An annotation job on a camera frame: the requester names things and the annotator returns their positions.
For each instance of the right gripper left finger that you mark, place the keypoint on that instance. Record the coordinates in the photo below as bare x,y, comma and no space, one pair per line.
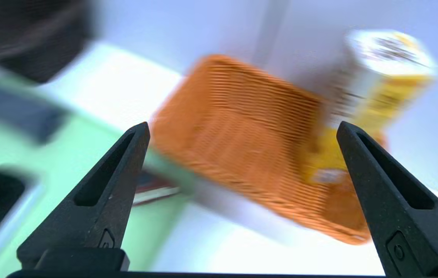
99,208

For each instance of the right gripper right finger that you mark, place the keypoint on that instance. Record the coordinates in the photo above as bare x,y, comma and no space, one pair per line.
396,231

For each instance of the chocolate blueberry cake slice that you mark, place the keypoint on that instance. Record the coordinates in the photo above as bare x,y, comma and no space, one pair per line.
153,189

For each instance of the yellow potato chips box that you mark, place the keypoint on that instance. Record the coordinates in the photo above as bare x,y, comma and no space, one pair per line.
381,77

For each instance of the orange wicker basket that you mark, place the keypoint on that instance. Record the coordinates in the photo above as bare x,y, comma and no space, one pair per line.
242,131

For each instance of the dark brown wicker basket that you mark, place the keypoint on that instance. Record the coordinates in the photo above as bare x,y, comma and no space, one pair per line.
29,38

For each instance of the light green plastic tray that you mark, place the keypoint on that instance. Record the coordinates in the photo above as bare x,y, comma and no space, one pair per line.
60,154

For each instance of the dark grey rolled towel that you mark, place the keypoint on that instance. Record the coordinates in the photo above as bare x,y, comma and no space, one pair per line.
18,112

